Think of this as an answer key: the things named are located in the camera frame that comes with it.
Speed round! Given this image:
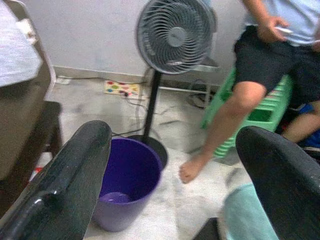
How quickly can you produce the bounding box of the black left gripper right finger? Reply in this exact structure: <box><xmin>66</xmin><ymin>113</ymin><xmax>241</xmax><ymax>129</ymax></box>
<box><xmin>235</xmin><ymin>125</ymin><xmax>320</xmax><ymax>240</ymax></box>

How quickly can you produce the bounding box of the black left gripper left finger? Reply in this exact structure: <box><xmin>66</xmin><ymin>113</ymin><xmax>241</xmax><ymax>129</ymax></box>
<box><xmin>0</xmin><ymin>119</ymin><xmax>113</xmax><ymax>240</ymax></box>

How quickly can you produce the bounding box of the white handheld controller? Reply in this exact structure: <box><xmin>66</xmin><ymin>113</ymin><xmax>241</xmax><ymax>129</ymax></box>
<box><xmin>274</xmin><ymin>26</ymin><xmax>294</xmax><ymax>35</ymax></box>

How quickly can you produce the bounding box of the teal blanket with colourful shapes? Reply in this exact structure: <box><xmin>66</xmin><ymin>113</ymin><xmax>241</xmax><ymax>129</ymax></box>
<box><xmin>223</xmin><ymin>183</ymin><xmax>280</xmax><ymax>240</ymax></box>

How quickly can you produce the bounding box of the purple plastic bin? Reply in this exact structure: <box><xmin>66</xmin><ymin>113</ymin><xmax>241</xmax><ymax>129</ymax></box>
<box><xmin>92</xmin><ymin>136</ymin><xmax>164</xmax><ymax>233</ymax></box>

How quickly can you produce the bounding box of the green plastic stool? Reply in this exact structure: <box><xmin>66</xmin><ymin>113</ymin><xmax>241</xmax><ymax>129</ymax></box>
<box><xmin>201</xmin><ymin>67</ymin><xmax>293</xmax><ymax>160</ymax></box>

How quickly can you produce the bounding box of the brown side table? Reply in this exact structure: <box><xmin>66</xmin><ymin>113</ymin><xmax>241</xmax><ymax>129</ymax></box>
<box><xmin>0</xmin><ymin>0</ymin><xmax>63</xmax><ymax>216</ymax></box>

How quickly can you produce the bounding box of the blue bag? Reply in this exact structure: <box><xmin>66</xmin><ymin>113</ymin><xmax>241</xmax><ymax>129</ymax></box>
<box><xmin>297</xmin><ymin>103</ymin><xmax>316</xmax><ymax>121</ymax></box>

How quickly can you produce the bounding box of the person in blue shirt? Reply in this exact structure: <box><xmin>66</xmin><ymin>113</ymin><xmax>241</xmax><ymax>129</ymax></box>
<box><xmin>178</xmin><ymin>0</ymin><xmax>320</xmax><ymax>185</ymax></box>

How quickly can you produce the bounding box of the grey white cloth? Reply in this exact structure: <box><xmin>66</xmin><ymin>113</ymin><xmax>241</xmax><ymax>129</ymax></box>
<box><xmin>0</xmin><ymin>0</ymin><xmax>42</xmax><ymax>88</ymax></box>

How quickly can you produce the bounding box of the grey standing fan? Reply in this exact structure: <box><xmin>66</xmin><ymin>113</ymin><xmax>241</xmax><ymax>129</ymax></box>
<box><xmin>136</xmin><ymin>0</ymin><xmax>218</xmax><ymax>168</ymax></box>

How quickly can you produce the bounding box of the black fan cable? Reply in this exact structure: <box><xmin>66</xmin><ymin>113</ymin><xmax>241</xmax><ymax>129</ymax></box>
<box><xmin>111</xmin><ymin>94</ymin><xmax>151</xmax><ymax>137</ymax></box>

